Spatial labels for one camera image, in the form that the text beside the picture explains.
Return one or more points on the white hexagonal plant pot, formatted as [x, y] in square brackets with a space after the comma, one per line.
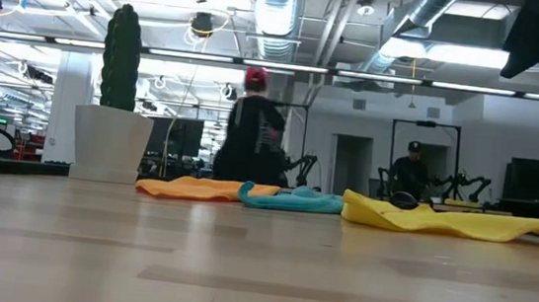
[112, 141]

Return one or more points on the black monitor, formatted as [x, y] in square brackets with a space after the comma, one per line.
[176, 137]

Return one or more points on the orange microfiber towel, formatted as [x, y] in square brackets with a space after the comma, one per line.
[196, 188]

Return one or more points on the background robot workstation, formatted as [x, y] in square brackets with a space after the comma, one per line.
[303, 166]
[456, 164]

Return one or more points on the white pillar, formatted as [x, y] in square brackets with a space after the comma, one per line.
[69, 112]

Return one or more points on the dark doorway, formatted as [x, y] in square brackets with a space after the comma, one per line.
[351, 166]

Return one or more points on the red tool cart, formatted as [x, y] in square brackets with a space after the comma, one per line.
[27, 145]

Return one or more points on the yellow microfiber towel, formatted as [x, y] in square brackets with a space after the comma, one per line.
[441, 222]

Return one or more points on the person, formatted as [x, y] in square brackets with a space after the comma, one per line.
[251, 139]
[410, 174]

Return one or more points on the dark green cactus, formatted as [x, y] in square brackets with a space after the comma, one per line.
[121, 57]

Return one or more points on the silver round air duct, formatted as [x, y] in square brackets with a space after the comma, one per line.
[276, 3]
[422, 12]

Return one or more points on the black aluminium table frame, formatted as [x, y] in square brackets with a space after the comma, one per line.
[10, 167]

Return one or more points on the blue microfiber towel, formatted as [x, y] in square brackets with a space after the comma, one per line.
[294, 202]

